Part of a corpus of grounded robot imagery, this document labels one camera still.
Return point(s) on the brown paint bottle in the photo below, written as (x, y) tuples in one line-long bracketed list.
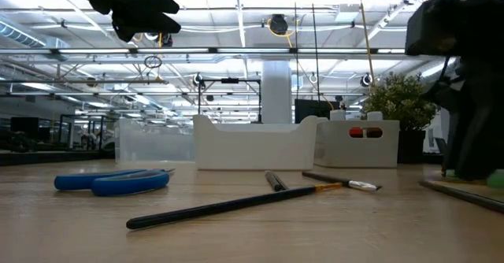
[(374, 115)]

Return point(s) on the long ceiling light strip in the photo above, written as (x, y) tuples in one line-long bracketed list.
[(177, 50)]

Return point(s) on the clear plastic bin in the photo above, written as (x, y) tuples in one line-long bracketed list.
[(153, 145)]

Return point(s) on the white plastic bin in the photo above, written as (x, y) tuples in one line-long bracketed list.
[(256, 149)]

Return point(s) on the grey plastic bin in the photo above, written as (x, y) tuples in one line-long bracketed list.
[(334, 149)]

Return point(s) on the silver ceiling air duct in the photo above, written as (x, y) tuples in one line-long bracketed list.
[(19, 34)]

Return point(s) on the white building column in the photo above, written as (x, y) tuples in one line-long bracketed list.
[(276, 93)]

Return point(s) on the black aluminium table frame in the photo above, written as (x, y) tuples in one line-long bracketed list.
[(59, 157)]

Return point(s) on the thick black paintbrush silver ferrule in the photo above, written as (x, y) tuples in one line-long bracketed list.
[(275, 182)]

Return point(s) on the black paintbrush gold ferrule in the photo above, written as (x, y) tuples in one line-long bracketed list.
[(220, 206)]

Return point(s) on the black metal frame rig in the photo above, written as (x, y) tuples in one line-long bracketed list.
[(230, 80)]

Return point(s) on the red paint bottle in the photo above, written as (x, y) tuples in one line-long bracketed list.
[(356, 132)]

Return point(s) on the small potted green plant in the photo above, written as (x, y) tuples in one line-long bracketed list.
[(397, 101)]

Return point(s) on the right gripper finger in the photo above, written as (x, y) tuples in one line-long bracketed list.
[(484, 145), (450, 145)]

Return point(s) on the thin black paintbrush silver ferrule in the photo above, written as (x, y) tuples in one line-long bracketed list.
[(334, 179)]

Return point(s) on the black monitor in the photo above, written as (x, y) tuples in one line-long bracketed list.
[(315, 111)]

